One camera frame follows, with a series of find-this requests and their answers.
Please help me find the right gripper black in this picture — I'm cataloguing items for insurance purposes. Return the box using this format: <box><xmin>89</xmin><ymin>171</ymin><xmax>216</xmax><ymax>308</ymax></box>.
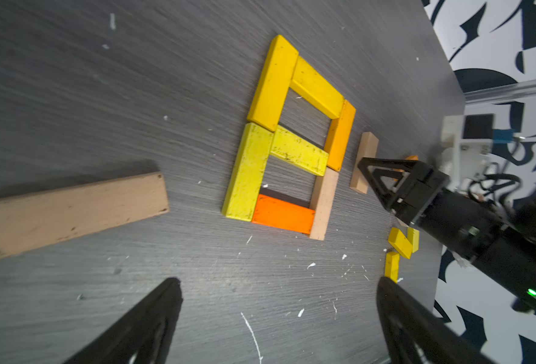
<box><xmin>357</xmin><ymin>157</ymin><xmax>504</xmax><ymax>259</ymax></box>

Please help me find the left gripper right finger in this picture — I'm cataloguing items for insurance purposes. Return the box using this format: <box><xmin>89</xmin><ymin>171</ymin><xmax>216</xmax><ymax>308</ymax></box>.
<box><xmin>377</xmin><ymin>277</ymin><xmax>492</xmax><ymax>363</ymax></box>

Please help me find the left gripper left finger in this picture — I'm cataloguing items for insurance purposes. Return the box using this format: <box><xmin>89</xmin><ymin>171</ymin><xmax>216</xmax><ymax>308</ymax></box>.
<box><xmin>66</xmin><ymin>278</ymin><xmax>183</xmax><ymax>363</ymax></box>

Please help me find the natural wood block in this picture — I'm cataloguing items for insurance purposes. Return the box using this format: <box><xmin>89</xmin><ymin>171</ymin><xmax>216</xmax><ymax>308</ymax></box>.
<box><xmin>349</xmin><ymin>131</ymin><xmax>380</xmax><ymax>195</ymax></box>
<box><xmin>0</xmin><ymin>172</ymin><xmax>169</xmax><ymax>259</ymax></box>
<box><xmin>309</xmin><ymin>168</ymin><xmax>339</xmax><ymax>241</ymax></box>

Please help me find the amber orange block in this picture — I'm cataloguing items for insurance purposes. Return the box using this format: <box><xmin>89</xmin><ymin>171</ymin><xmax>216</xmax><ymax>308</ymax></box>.
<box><xmin>324</xmin><ymin>100</ymin><xmax>356</xmax><ymax>171</ymax></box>

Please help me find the red orange block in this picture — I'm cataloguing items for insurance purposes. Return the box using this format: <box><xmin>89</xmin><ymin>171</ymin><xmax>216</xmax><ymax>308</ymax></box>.
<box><xmin>251</xmin><ymin>194</ymin><xmax>315</xmax><ymax>234</ymax></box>

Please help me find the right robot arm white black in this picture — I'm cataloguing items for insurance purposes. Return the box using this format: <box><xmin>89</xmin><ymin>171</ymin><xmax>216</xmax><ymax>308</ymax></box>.
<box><xmin>357</xmin><ymin>158</ymin><xmax>536</xmax><ymax>310</ymax></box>

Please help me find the yellow block right short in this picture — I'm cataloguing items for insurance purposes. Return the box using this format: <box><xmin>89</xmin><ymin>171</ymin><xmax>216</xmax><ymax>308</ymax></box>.
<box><xmin>388</xmin><ymin>227</ymin><xmax>420</xmax><ymax>259</ymax></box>

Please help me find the yellow block right long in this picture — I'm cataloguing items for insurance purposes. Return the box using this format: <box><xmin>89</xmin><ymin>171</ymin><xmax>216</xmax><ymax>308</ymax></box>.
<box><xmin>384</xmin><ymin>251</ymin><xmax>401</xmax><ymax>283</ymax></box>

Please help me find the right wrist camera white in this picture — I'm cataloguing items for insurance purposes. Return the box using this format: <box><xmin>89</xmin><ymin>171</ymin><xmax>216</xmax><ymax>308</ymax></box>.
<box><xmin>439</xmin><ymin>114</ymin><xmax>515</xmax><ymax>191</ymax></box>

